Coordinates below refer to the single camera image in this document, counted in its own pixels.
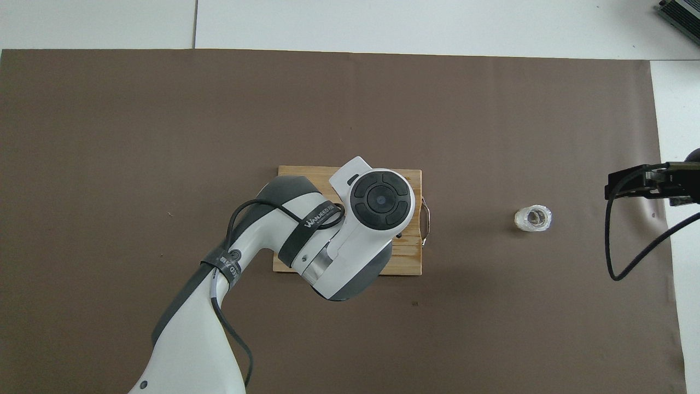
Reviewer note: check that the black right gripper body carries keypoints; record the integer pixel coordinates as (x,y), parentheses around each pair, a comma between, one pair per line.
(681,183)

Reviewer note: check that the clear crinkled plastic cup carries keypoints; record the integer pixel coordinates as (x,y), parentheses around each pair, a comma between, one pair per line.
(533,218)

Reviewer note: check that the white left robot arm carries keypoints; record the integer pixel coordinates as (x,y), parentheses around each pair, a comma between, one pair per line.
(361,246)

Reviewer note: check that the grey ribbed electronic device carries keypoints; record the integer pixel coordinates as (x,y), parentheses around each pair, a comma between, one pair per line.
(683,11)

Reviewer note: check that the wooden cutting board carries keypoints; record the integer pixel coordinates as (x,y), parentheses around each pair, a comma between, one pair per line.
(410,257)

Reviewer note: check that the brown paper table mat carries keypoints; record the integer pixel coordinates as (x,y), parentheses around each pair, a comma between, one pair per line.
(219,109)

